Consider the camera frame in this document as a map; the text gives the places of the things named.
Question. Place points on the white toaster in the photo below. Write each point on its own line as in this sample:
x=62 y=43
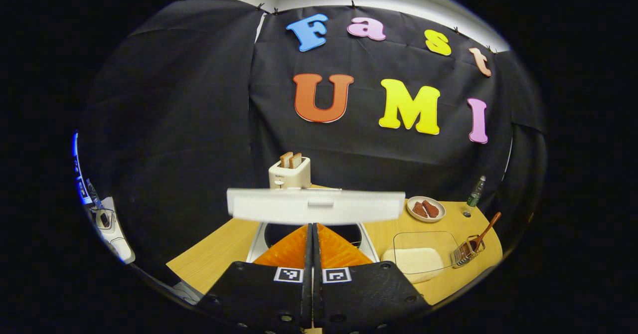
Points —
x=289 y=177

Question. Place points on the black backdrop cloth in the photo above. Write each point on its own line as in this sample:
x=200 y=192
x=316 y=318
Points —
x=199 y=124

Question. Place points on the computer monitor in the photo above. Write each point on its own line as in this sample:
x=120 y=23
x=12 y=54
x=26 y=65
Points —
x=79 y=174

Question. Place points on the white round plate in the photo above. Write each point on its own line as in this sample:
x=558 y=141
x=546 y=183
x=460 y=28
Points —
x=413 y=217

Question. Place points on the wooden spoon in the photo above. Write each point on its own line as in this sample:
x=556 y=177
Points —
x=486 y=229

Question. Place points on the toast slice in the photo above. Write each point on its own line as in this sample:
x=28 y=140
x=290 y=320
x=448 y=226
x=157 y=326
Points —
x=296 y=161
x=285 y=160

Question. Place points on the white power strip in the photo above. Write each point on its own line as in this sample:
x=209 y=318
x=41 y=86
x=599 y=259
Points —
x=117 y=239

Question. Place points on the white rice cooker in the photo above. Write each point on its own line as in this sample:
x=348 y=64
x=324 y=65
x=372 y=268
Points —
x=279 y=207

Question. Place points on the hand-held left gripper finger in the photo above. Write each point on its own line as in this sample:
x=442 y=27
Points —
x=307 y=274
x=317 y=274

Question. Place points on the brown meat piece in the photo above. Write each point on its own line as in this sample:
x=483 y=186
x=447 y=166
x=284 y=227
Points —
x=419 y=210
x=431 y=209

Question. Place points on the rice box with clear lid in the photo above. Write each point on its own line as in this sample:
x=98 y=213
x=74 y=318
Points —
x=416 y=261

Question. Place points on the clear water bottle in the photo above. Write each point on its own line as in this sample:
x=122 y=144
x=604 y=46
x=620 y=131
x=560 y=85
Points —
x=473 y=197

